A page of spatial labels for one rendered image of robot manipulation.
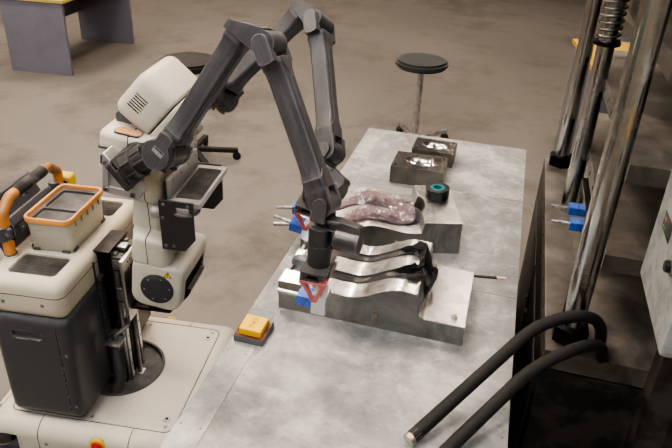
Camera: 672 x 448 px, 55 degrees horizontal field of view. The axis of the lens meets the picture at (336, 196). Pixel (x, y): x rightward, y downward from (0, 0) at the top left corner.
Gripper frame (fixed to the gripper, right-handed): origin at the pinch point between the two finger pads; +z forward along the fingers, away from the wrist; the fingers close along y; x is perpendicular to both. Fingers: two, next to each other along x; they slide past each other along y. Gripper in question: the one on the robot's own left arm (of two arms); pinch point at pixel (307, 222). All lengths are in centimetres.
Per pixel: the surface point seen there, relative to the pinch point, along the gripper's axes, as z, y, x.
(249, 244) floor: 124, 108, 56
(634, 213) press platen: -17, 27, -87
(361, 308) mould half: 5.5, -19.6, -22.6
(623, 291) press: 7, 22, -93
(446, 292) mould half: 3.6, -5.8, -42.8
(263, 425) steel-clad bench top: 7, -60, -12
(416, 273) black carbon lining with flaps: -5.2, -11.7, -33.5
